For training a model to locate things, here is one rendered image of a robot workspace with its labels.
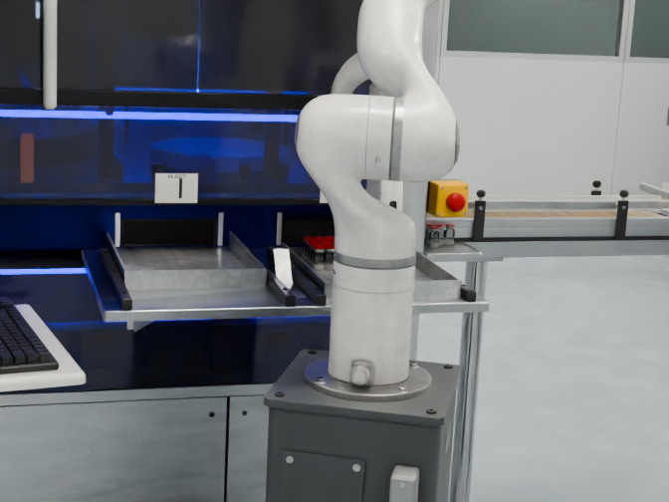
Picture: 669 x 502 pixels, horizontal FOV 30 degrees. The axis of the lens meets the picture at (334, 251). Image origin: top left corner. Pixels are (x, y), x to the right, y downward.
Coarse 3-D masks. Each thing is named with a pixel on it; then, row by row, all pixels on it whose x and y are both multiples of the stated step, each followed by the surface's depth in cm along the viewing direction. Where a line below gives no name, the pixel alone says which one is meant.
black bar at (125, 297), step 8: (104, 248) 247; (104, 256) 240; (104, 264) 239; (112, 264) 234; (112, 272) 228; (112, 280) 223; (120, 280) 223; (112, 288) 223; (120, 288) 217; (120, 296) 212; (128, 296) 212; (120, 304) 211; (128, 304) 210
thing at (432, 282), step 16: (416, 256) 252; (304, 272) 236; (320, 272) 244; (416, 272) 248; (432, 272) 243; (448, 272) 235; (320, 288) 225; (416, 288) 227; (432, 288) 228; (448, 288) 229
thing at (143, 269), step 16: (112, 256) 243; (128, 256) 249; (144, 256) 250; (160, 256) 251; (176, 256) 251; (192, 256) 252; (208, 256) 253; (224, 256) 254; (240, 256) 251; (128, 272) 224; (144, 272) 224; (160, 272) 225; (176, 272) 226; (192, 272) 227; (208, 272) 228; (224, 272) 228; (240, 272) 229; (256, 272) 230; (128, 288) 224; (144, 288) 225; (160, 288) 226; (176, 288) 227; (192, 288) 227
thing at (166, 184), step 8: (160, 176) 248; (168, 176) 248; (176, 176) 248; (184, 176) 249; (192, 176) 249; (160, 184) 248; (168, 184) 248; (176, 184) 249; (184, 184) 249; (192, 184) 250; (160, 192) 248; (168, 192) 249; (176, 192) 249; (184, 192) 250; (192, 192) 250; (160, 200) 249; (168, 200) 249; (176, 200) 249; (184, 200) 250; (192, 200) 250
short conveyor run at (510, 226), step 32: (480, 192) 277; (480, 224) 280; (512, 224) 283; (544, 224) 285; (576, 224) 287; (608, 224) 290; (640, 224) 292; (512, 256) 285; (544, 256) 287; (576, 256) 289
